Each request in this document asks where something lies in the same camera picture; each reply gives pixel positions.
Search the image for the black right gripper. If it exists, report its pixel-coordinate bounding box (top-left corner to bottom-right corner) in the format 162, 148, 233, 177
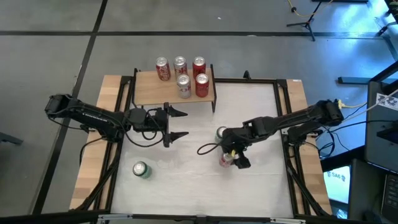
221, 123, 254, 170

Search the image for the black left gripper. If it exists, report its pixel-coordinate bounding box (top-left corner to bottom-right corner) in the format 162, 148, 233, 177
126, 102, 190, 149

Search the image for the red Star Wars Coca-Cola can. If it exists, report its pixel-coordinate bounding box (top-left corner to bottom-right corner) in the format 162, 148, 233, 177
218, 151, 235, 169

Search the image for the green Sprite can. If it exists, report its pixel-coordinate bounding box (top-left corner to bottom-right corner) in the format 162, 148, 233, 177
132, 161, 153, 180
214, 126, 228, 144

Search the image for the silver Diet Coke can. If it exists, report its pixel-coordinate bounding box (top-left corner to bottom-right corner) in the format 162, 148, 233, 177
173, 55, 188, 77
176, 73, 192, 100

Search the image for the red Coke Zero can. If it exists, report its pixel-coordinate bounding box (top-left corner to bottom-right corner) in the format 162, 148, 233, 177
195, 73, 210, 98
192, 56, 207, 77

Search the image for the black wooden-top shelf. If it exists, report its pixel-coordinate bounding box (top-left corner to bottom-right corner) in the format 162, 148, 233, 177
132, 63, 218, 118

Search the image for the silver aluminium extrusion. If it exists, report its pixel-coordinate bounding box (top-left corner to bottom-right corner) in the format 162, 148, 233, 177
96, 213, 134, 224
269, 217, 307, 224

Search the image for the monitor with white screen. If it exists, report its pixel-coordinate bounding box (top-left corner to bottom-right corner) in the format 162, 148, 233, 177
323, 166, 352, 205

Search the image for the grey desk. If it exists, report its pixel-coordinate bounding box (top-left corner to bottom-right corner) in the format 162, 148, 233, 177
364, 80, 398, 174

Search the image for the black floor stand base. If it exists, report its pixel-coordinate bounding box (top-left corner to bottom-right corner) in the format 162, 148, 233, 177
338, 52, 398, 85

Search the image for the black keyboard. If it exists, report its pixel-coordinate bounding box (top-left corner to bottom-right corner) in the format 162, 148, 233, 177
381, 173, 398, 222

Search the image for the black tripod stand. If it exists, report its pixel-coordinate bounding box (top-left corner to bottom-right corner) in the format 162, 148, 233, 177
285, 0, 335, 42

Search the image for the white printed paper sign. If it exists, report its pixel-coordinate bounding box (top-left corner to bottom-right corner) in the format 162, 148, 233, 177
375, 92, 398, 112

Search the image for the black furniture foot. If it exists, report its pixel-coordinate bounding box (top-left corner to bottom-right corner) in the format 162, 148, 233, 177
0, 132, 24, 146

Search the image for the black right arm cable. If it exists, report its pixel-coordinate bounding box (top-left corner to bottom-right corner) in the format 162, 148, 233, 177
197, 142, 223, 156

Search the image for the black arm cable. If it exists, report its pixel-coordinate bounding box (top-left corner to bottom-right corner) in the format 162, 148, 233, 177
124, 123, 165, 149
197, 142, 223, 156

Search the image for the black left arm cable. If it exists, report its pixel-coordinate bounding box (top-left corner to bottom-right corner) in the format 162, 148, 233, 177
124, 123, 165, 149

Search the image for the black metal table frame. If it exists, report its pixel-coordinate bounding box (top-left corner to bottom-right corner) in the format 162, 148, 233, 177
70, 70, 332, 224

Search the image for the black cable bundle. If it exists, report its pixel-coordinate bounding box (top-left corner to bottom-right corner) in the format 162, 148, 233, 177
309, 124, 351, 160

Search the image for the black cable beside table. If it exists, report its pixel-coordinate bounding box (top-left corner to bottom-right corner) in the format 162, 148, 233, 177
79, 136, 105, 166

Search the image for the yellow plug cable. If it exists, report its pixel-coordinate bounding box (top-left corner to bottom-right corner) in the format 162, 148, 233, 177
337, 99, 368, 110

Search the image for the white cable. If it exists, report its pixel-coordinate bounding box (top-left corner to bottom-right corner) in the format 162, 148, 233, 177
343, 88, 398, 124

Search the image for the yellow floor cable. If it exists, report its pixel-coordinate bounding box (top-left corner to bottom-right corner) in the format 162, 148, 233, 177
287, 0, 335, 19

